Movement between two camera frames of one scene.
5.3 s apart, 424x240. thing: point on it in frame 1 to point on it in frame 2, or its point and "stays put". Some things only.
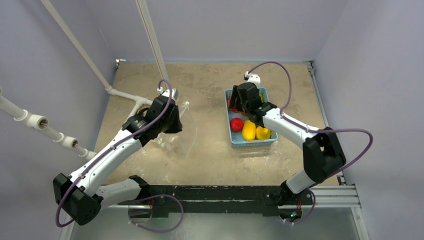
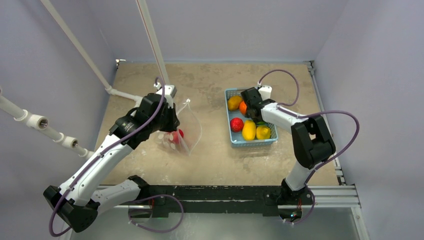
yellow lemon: [263, 133] stays put
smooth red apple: [232, 109] to [177, 135]
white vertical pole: [160, 65] stays put
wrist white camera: [252, 78] to [265, 91]
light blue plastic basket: [236, 138] stays put
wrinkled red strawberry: [236, 124] stays put
